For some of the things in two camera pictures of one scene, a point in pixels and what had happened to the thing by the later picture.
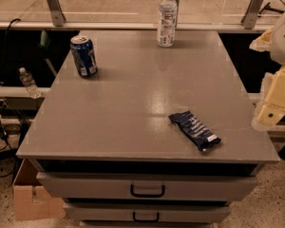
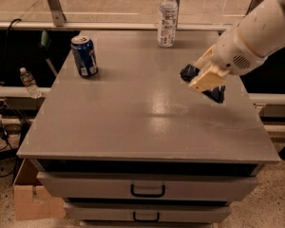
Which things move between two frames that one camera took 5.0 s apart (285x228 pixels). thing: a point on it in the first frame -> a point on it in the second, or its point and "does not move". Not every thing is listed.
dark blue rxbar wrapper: (197, 132) -> (218, 93)
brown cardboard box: (30, 200) does not move
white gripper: (284, 43) -> (234, 52)
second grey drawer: (146, 212) does not move
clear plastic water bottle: (167, 14) does not move
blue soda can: (84, 56) does not move
